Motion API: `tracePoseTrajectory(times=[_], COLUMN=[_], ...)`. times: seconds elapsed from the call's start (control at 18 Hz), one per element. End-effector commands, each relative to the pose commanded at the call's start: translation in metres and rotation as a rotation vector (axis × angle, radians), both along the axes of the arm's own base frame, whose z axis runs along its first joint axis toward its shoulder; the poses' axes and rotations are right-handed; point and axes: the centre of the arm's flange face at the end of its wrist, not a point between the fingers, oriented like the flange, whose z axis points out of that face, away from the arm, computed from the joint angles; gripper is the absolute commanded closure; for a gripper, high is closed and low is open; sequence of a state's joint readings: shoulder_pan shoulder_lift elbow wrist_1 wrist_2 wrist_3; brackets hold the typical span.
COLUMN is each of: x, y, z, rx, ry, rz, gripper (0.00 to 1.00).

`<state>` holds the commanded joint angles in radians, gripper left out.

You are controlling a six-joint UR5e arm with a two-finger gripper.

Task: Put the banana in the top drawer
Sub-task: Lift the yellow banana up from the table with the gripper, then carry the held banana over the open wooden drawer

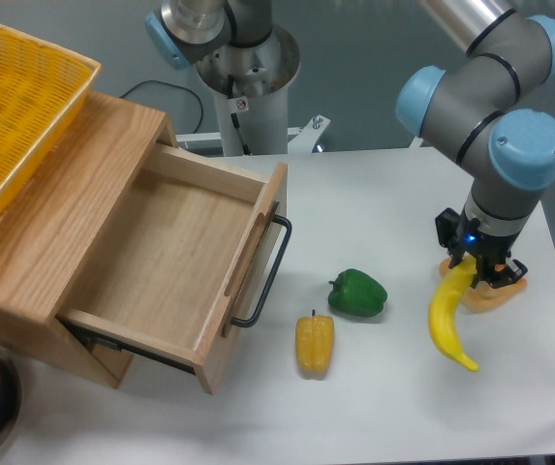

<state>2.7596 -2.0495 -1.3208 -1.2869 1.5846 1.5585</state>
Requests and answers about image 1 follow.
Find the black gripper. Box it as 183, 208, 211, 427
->
435, 208, 527, 289

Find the yellow banana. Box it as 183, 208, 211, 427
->
428, 257, 479, 372

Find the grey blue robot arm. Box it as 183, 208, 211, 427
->
145, 1, 555, 289

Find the open wooden top drawer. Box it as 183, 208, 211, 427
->
58, 144, 288, 393

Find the wooden drawer cabinet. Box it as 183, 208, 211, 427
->
0, 92, 176, 388

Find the orange croissant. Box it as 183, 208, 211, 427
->
428, 257, 528, 316

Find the green bell pepper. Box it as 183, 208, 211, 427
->
327, 268, 387, 318

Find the yellow bell pepper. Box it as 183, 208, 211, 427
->
295, 310, 335, 375

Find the yellow plastic basket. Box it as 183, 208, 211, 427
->
0, 24, 101, 215

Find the black metal drawer handle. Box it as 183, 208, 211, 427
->
230, 214, 293, 328

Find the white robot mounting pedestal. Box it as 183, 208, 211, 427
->
196, 25, 330, 157

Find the black cable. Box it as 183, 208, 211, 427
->
119, 79, 204, 136

